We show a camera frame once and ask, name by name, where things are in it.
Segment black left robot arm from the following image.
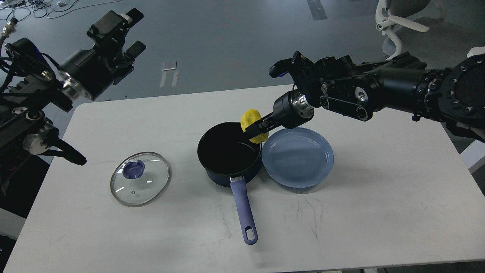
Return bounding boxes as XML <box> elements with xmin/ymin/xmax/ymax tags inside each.
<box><xmin>0</xmin><ymin>8</ymin><xmax>147</xmax><ymax>196</ymax></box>

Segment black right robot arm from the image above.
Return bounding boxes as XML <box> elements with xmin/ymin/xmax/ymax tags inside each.
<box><xmin>241</xmin><ymin>51</ymin><xmax>485</xmax><ymax>143</ymax></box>

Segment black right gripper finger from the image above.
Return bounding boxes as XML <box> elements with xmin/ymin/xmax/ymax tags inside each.
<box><xmin>248</xmin><ymin>121</ymin><xmax>280</xmax><ymax>139</ymax></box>
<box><xmin>241</xmin><ymin>111</ymin><xmax>275</xmax><ymax>134</ymax></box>

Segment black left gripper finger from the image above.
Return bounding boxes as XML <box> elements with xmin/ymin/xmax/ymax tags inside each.
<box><xmin>87</xmin><ymin>8</ymin><xmax>144</xmax><ymax>57</ymax></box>
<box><xmin>112</xmin><ymin>41</ymin><xmax>147</xmax><ymax>85</ymax></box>

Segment grey floor tape strip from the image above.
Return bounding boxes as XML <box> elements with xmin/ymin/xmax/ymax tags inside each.
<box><xmin>307</xmin><ymin>0</ymin><xmax>328</xmax><ymax>20</ymax></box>

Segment blue plate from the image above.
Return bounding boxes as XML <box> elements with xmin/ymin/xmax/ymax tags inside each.
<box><xmin>262</xmin><ymin>127</ymin><xmax>334</xmax><ymax>189</ymax></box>

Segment white floor tape marks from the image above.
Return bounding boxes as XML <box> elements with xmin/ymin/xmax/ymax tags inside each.
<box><xmin>159</xmin><ymin>61</ymin><xmax>180</xmax><ymax>88</ymax></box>

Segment dark blue saucepan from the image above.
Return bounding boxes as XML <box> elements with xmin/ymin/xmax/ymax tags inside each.
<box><xmin>196</xmin><ymin>122</ymin><xmax>262</xmax><ymax>245</ymax></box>

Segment glass pot lid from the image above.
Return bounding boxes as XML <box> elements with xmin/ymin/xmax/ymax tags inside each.
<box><xmin>110</xmin><ymin>151</ymin><xmax>172</xmax><ymax>207</ymax></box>

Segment white grey office chair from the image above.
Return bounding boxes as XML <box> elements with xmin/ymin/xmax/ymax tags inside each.
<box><xmin>375</xmin><ymin>0</ymin><xmax>447</xmax><ymax>60</ymax></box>

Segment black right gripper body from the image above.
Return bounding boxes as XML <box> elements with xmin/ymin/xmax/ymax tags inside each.
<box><xmin>271</xmin><ymin>90</ymin><xmax>314</xmax><ymax>129</ymax></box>

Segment black floor cables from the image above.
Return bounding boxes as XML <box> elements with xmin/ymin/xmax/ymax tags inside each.
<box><xmin>0</xmin><ymin>0</ymin><xmax>125</xmax><ymax>23</ymax></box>

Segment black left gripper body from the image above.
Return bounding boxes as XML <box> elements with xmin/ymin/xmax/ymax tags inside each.
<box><xmin>59</xmin><ymin>49</ymin><xmax>116</xmax><ymax>100</ymax></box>

